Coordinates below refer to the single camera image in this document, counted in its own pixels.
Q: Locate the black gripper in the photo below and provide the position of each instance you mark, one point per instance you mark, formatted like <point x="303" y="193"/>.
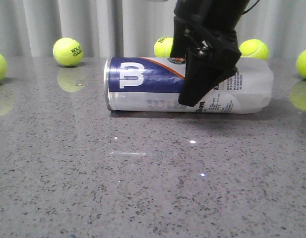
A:
<point x="204" y="33"/>

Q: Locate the white plastic tennis ball can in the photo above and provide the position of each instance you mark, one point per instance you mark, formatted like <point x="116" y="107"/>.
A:
<point x="154" y="84"/>

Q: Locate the middle yellow tennis ball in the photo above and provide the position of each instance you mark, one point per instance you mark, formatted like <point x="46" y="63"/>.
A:
<point x="163" y="47"/>

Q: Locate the yellow tennis ball Wilson logo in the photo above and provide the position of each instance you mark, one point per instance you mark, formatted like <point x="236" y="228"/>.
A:
<point x="254" y="48"/>

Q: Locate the far right yellow tennis ball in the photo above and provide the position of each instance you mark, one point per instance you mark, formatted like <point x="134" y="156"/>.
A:
<point x="301" y="64"/>

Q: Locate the tennis ball with Roland Garros print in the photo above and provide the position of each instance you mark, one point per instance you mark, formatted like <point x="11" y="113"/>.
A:
<point x="67" y="52"/>

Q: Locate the grey pleated curtain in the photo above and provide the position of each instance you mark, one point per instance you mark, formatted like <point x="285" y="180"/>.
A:
<point x="131" y="27"/>

